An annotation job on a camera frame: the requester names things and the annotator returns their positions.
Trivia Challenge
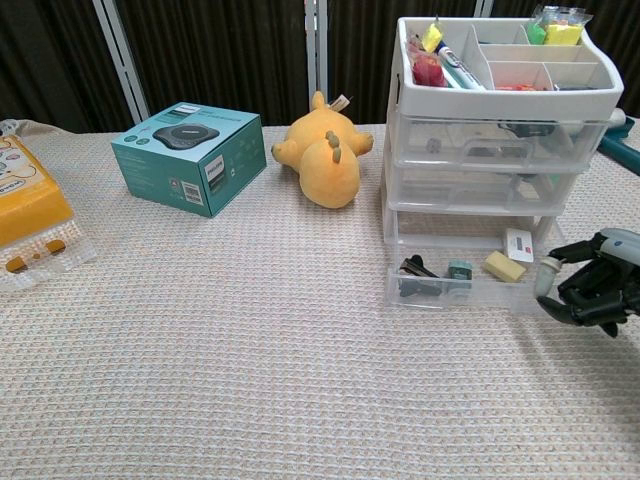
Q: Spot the yellow eraser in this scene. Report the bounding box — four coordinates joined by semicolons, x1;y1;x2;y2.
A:
482;250;528;284

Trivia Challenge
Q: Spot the yellow plush toy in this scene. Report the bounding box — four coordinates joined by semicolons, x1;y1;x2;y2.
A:
271;90;375;209

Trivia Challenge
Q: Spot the teal lint roller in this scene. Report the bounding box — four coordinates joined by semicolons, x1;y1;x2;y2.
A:
597;107;640;176

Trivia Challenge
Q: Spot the black folding screen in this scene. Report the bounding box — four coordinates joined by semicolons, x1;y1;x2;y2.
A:
0;0;640;135

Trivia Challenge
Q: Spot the yellow cartoon snack package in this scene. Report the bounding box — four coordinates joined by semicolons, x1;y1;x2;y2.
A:
0;133;98;294

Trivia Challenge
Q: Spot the yellow clay pack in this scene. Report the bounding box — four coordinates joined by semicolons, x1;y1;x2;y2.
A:
544;13;585;46

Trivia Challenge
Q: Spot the red wrapped candy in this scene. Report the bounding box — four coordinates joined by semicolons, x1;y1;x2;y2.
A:
411;49;448;87

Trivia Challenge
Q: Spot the teal speaker box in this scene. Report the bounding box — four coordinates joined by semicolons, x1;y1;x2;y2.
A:
110;102;268;219

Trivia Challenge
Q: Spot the clear plastic drawer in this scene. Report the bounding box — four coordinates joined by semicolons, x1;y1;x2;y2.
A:
391;162;592;215

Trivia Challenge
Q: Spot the green marker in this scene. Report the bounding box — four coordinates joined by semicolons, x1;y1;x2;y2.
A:
443;67;476;90

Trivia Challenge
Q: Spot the green clay pack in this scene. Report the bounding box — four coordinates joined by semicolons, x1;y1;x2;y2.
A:
524;19;548;45

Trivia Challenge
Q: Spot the black binder clip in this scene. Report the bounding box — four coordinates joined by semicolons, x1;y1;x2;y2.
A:
397;254;446;297

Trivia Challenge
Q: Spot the white drawer organizer with stationery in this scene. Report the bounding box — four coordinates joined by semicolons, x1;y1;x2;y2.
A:
382;15;626;252

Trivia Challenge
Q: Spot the small yellow packet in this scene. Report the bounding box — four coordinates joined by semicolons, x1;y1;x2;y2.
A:
422;20;446;53

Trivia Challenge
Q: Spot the white labelled card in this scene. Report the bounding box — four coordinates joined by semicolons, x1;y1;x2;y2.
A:
503;228;537;264

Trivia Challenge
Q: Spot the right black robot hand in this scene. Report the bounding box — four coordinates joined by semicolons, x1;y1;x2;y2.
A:
534;227;640;339

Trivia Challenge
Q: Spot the beige woven tablecloth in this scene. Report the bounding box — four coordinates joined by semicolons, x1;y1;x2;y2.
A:
0;119;640;480

